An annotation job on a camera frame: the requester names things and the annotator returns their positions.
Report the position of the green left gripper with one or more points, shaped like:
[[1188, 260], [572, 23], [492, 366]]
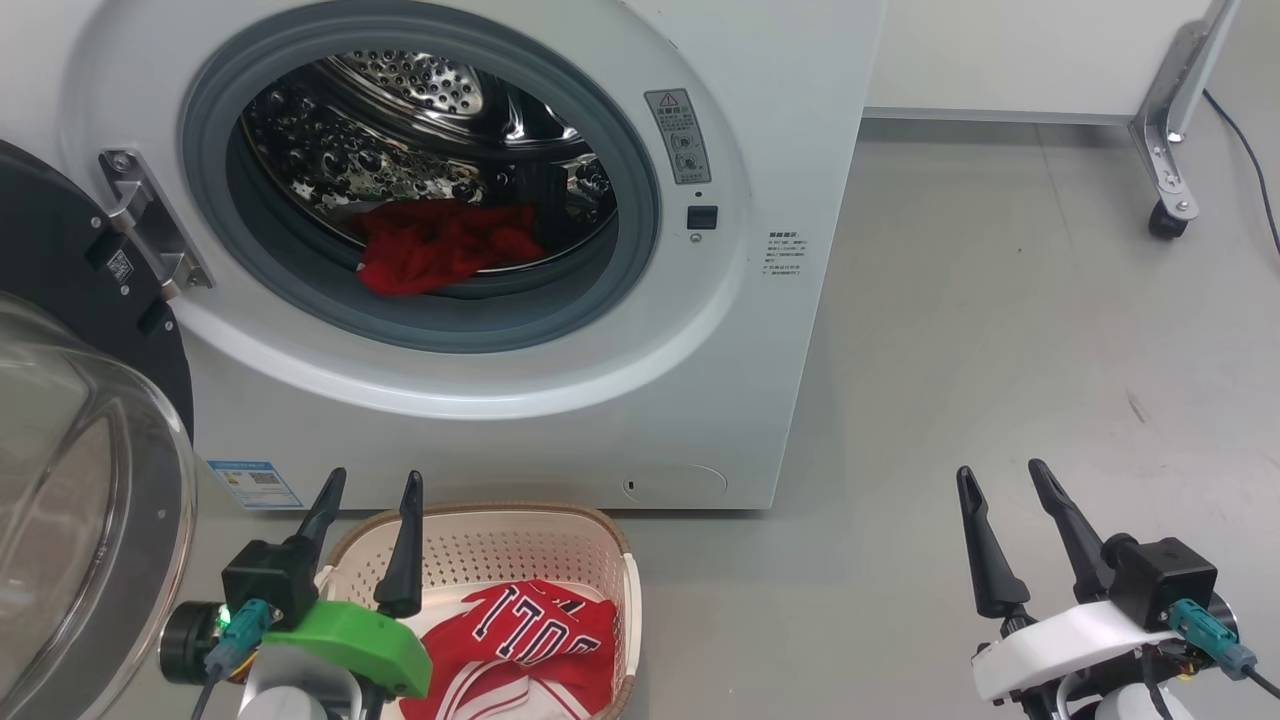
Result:
[[360, 640]]

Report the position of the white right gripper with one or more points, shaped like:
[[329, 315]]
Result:
[[1060, 645]]

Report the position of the red white striped jersey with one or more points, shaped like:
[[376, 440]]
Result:
[[520, 630]]

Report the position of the plain red garment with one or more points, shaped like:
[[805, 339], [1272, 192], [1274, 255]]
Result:
[[440, 245]]

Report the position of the black glass washing machine door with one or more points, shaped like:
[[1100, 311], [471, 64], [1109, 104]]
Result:
[[60, 250]]

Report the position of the cream perforated laundry basket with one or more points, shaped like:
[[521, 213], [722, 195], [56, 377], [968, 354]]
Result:
[[520, 545]]

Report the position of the white front-load washing machine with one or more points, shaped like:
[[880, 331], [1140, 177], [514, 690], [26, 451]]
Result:
[[700, 400]]

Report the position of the metal door hinge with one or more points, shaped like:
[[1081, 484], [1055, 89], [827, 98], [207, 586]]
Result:
[[150, 220]]

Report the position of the blue energy label sticker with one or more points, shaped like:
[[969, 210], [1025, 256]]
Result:
[[255, 485]]

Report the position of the perforated steel washer drum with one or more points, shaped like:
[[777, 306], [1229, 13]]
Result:
[[400, 130]]

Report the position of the flat metal stand with caster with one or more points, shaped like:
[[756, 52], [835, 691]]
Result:
[[1165, 150]]

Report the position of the grey warning label sticker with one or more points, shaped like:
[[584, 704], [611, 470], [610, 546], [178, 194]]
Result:
[[678, 135]]

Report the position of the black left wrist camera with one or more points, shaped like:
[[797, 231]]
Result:
[[265, 580]]

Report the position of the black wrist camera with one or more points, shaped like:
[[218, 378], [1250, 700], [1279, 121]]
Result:
[[265, 580], [1160, 580]]

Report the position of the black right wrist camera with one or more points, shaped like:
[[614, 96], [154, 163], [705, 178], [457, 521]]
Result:
[[1160, 580]]

